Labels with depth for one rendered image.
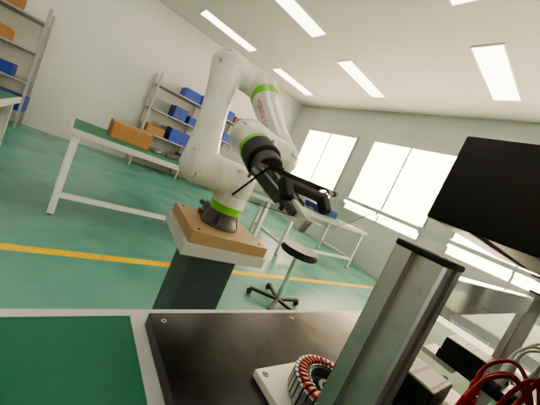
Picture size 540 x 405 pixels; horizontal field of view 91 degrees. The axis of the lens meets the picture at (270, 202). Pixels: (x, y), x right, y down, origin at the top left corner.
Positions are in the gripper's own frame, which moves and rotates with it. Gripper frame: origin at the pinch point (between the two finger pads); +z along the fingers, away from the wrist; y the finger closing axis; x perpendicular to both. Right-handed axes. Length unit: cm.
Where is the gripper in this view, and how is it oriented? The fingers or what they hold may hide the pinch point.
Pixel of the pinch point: (298, 214)
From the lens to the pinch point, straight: 51.2
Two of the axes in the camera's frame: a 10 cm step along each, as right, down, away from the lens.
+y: -7.6, -2.9, -5.8
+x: 5.6, -7.5, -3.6
